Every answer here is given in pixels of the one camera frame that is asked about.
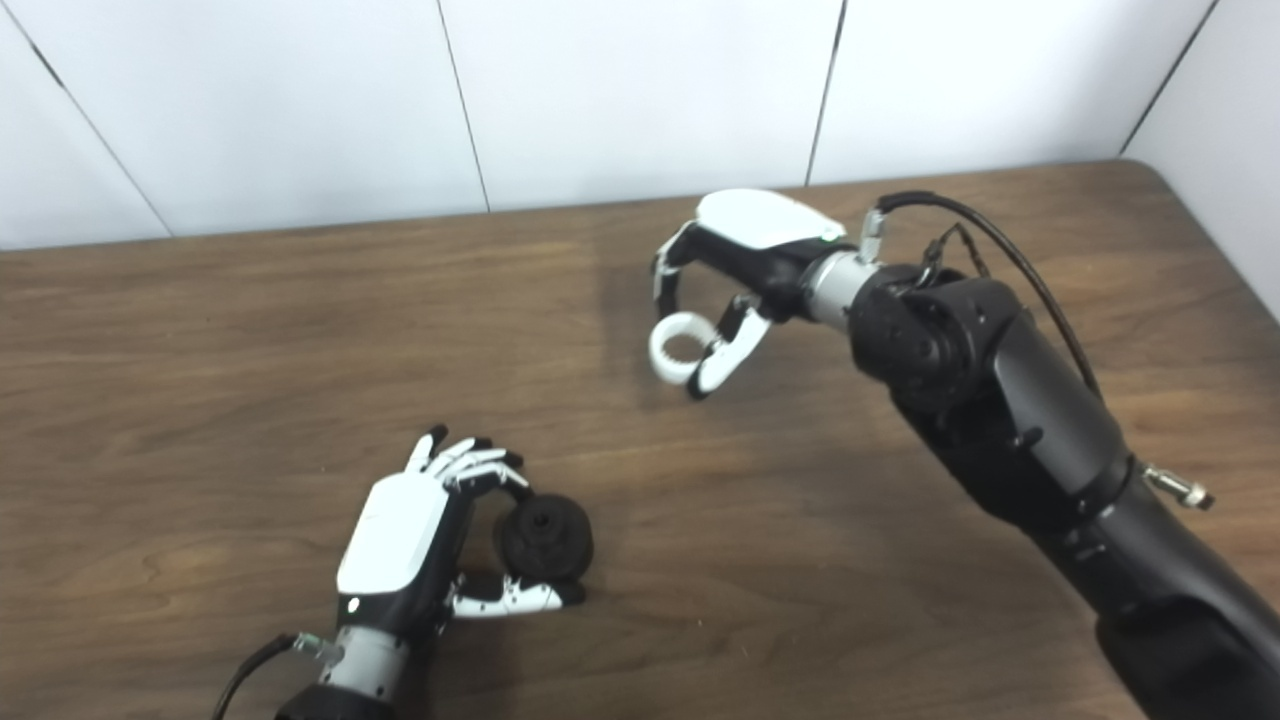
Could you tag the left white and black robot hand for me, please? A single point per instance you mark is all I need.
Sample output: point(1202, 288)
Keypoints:
point(395, 530)

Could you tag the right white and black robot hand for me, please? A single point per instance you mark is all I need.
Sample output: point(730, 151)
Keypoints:
point(760, 220)

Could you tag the round black part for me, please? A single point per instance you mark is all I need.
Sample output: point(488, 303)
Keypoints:
point(550, 540)

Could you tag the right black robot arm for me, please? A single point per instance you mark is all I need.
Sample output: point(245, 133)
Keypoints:
point(1040, 420)

